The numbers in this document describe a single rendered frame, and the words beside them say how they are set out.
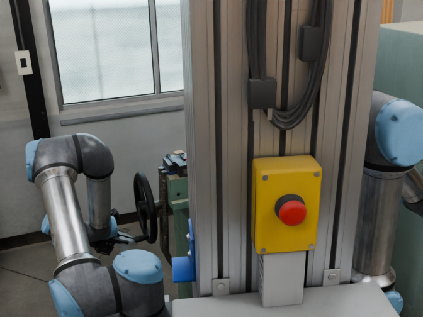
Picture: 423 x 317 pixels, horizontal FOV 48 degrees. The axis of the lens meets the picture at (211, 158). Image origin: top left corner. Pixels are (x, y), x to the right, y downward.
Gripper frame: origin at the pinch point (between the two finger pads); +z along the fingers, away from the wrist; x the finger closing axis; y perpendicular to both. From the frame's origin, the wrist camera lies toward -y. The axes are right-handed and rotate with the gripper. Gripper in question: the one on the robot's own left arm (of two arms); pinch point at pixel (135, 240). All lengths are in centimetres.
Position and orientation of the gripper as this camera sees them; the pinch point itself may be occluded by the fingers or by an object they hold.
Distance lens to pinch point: 190.3
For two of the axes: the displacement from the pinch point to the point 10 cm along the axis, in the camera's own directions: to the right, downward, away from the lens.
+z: 8.1, 3.2, 4.9
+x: 3.7, 3.6, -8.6
